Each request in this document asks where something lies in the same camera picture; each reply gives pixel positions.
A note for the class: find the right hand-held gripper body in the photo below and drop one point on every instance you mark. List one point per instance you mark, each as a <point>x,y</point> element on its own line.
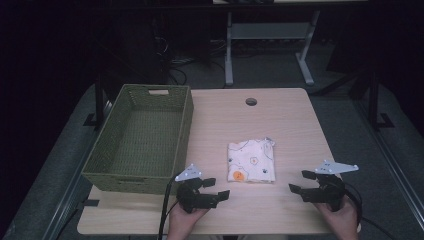
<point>330,191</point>

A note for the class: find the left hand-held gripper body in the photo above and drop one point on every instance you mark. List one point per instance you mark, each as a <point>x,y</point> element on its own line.
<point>190,196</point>

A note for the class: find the white patterned cloth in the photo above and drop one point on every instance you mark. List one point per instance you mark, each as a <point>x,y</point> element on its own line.
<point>251,161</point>

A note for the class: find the green woven basket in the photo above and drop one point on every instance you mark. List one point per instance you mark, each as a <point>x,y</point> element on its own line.
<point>146,143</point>

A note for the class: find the person's left hand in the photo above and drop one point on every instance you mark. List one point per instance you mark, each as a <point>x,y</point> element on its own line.
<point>181,223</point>

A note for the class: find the person's right hand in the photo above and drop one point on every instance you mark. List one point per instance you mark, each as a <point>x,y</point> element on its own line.
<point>345,221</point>

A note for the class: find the black metal stand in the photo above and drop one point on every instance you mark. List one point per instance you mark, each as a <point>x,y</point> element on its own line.
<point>374,100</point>
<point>99,100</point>

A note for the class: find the black tape strip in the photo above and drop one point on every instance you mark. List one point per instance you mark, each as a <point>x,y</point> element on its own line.
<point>90,202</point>

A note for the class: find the aluminium rail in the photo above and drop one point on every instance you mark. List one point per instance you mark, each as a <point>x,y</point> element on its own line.
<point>71,186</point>
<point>390,160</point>

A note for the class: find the white metal desk frame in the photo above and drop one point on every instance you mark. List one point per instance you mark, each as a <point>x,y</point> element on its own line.
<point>266,30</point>

